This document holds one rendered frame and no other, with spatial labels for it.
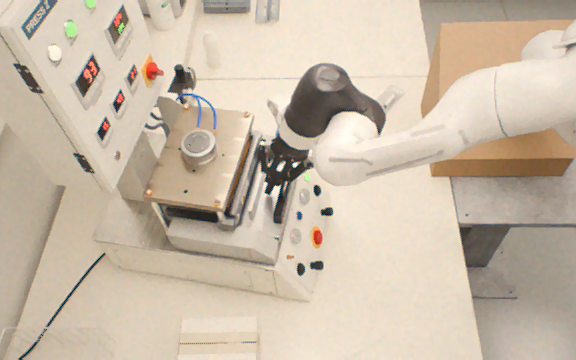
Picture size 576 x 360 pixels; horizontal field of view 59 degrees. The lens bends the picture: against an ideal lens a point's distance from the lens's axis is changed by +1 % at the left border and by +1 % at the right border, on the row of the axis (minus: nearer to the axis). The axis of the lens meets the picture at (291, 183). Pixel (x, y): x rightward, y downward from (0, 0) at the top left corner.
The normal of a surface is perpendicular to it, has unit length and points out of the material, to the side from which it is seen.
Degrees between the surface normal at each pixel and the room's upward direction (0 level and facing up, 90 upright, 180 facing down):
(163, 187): 0
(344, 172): 74
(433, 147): 79
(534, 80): 31
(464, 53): 40
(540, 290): 0
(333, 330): 0
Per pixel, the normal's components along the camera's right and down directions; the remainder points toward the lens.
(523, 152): -0.05, 0.11
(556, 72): -0.43, -0.30
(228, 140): -0.05, -0.56
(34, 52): 0.98, 0.14
